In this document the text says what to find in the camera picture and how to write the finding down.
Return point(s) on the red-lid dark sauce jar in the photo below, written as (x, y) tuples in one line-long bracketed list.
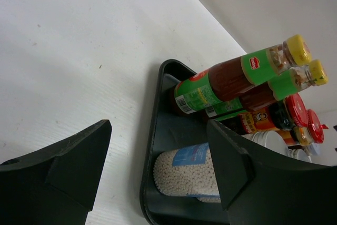
[(304, 136)]

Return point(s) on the black plastic tray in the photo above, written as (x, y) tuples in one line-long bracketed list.
[(169, 131)]

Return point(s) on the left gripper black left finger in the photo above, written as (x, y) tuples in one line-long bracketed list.
[(58, 183)]

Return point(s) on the green-label sauce bottle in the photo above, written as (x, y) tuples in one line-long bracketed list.
[(291, 82)]

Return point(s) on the red-label sauce bottle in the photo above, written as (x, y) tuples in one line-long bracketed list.
[(230, 79)]

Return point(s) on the grey-lid jar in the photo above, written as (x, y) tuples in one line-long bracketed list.
[(314, 149)]

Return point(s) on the silver-lid white jar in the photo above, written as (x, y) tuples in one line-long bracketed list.
[(186, 172)]

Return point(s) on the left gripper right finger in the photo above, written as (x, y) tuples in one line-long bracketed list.
[(260, 186)]

